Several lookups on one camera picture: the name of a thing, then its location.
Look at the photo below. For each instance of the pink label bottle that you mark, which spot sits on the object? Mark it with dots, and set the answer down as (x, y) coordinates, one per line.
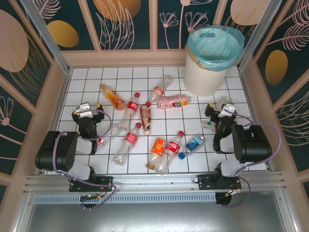
(172, 102)

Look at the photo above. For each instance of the orange juice bottle yellow label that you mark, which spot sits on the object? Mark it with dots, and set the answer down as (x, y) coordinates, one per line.
(113, 97)

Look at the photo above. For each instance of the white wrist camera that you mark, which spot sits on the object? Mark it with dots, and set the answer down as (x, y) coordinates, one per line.
(228, 109)
(83, 108)

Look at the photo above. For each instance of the blue label bottle blue cap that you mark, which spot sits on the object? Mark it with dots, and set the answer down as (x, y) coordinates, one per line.
(194, 143)

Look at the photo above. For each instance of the cola bottle red cap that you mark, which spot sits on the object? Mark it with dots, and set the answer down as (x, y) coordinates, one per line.
(131, 108)
(172, 148)
(129, 142)

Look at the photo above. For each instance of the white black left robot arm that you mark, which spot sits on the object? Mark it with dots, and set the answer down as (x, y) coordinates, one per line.
(55, 152)

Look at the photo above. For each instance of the clear crushed plastic bottle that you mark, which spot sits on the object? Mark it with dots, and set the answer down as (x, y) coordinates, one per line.
(113, 133)

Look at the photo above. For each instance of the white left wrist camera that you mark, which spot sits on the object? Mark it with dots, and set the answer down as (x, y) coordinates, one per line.
(83, 108)

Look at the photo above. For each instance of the blue plastic bin bag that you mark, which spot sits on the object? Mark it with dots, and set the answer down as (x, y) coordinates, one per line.
(231, 38)

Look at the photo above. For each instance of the orange label bottle brown cap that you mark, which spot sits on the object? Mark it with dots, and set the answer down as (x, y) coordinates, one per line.
(158, 148)

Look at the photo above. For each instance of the aluminium front rail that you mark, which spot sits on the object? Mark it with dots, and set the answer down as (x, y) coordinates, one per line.
(154, 180)

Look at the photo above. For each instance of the slim clear bottle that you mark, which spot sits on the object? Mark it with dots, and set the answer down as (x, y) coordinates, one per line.
(222, 101)

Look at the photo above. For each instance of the clear bottle green label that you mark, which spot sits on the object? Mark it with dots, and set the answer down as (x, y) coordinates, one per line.
(207, 124)

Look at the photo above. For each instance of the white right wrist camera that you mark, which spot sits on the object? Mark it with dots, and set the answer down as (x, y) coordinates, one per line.
(228, 109)

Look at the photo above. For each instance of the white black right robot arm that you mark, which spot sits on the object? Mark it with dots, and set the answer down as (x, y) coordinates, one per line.
(253, 145)

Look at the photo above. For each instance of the clear bottle red white label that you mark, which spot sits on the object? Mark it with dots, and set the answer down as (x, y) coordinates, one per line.
(159, 90)

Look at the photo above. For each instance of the aluminium frame post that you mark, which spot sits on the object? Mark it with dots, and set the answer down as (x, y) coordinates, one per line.
(46, 36)
(258, 33)

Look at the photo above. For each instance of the brown label drink bottle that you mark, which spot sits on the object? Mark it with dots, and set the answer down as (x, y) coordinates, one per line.
(145, 117)

